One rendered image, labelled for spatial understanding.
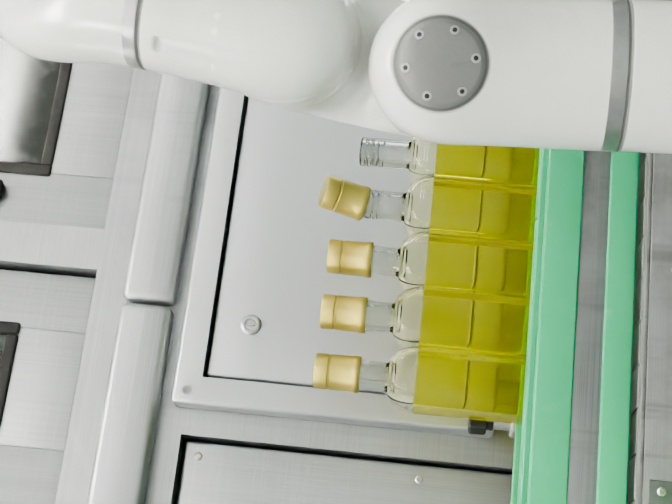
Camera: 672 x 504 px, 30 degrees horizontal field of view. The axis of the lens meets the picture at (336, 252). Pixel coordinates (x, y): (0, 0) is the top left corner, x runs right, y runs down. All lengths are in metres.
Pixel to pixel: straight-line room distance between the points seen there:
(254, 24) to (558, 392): 0.44
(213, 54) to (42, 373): 0.70
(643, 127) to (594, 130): 0.03
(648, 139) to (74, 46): 0.37
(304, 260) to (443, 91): 0.64
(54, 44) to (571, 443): 0.53
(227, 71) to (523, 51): 0.19
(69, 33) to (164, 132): 0.63
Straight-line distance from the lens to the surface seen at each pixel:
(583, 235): 1.11
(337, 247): 1.22
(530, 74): 0.77
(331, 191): 1.23
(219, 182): 1.41
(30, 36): 0.86
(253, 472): 1.36
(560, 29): 0.78
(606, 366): 1.08
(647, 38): 0.78
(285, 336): 1.35
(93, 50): 0.84
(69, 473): 1.38
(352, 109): 0.91
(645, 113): 0.78
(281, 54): 0.79
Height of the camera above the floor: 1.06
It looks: 4 degrees up
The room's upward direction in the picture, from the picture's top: 85 degrees counter-clockwise
